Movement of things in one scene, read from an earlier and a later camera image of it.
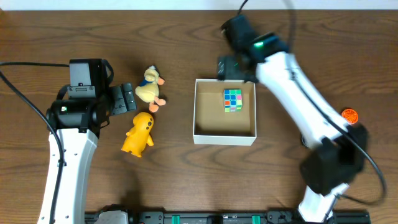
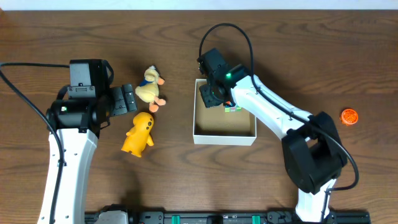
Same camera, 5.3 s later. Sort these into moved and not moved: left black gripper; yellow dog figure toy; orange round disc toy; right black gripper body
Moved: right black gripper body
Not moved: left black gripper; yellow dog figure toy; orange round disc toy
